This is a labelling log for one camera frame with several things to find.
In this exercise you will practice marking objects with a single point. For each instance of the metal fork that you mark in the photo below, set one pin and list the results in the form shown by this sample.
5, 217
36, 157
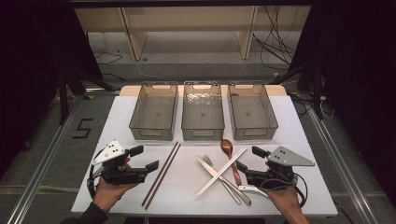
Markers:
232, 193

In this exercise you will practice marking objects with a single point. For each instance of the person's right hand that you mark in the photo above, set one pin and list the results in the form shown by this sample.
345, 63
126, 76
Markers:
285, 199

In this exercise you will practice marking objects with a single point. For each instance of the black metal stand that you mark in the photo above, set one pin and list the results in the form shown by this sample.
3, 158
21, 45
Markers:
317, 90
63, 99

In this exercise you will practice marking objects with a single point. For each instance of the brown wooden spoon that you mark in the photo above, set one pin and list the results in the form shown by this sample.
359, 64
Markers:
226, 145

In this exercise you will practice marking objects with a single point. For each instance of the white chopstick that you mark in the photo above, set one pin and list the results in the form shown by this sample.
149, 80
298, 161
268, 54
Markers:
224, 170
219, 171

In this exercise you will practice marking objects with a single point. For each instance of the transparent grey plastic bin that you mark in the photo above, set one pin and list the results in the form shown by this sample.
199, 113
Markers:
203, 112
251, 112
154, 112

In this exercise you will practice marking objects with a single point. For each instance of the silver forks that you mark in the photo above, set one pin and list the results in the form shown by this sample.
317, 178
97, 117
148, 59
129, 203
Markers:
207, 167

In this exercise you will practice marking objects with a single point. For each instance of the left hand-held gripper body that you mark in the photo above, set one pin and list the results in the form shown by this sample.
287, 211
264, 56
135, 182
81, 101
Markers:
120, 174

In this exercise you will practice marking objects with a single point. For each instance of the white table cover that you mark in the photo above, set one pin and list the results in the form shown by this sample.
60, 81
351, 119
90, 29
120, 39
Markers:
183, 186

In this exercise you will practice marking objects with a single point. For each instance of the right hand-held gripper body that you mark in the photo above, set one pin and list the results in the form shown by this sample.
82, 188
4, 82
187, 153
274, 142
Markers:
274, 174

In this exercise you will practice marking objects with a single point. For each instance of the light wooden desk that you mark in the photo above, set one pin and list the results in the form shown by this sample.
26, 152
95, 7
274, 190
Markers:
193, 18

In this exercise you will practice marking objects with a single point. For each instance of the person's left hand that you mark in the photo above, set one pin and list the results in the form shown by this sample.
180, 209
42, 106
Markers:
109, 194

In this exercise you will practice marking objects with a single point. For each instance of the aluminium floor rail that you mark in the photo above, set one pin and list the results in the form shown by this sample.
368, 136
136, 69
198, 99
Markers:
345, 174
40, 180

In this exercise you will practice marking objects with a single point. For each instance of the black curtain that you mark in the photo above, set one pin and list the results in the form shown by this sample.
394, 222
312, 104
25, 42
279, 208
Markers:
31, 62
358, 62

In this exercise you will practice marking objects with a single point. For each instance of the white ceramic spoon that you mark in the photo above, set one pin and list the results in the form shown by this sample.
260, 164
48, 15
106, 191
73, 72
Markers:
252, 189

